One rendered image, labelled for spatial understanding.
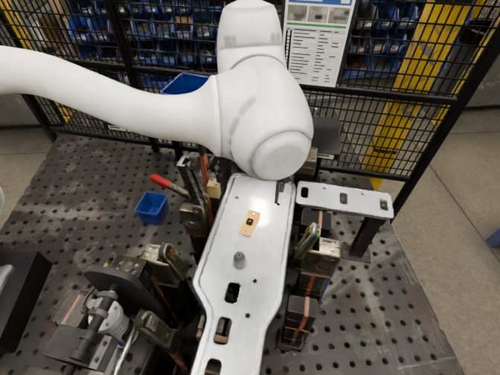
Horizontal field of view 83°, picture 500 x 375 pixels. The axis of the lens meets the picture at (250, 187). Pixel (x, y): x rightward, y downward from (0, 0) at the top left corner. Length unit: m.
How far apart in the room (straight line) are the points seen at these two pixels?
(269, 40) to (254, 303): 0.55
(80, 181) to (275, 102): 1.33
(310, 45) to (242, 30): 0.65
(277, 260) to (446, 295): 1.51
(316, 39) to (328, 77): 0.14
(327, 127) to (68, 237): 1.11
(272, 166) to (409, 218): 2.09
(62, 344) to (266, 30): 0.59
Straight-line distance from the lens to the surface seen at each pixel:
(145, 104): 0.37
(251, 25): 0.45
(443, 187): 2.73
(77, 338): 0.61
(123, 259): 0.69
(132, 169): 1.52
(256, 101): 0.32
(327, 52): 1.08
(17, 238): 1.48
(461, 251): 2.38
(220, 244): 0.79
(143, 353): 0.76
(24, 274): 1.22
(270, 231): 0.81
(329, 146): 1.05
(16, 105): 3.18
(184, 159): 0.71
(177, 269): 0.74
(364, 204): 0.93
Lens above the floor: 1.68
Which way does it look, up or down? 48 degrees down
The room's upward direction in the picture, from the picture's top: straight up
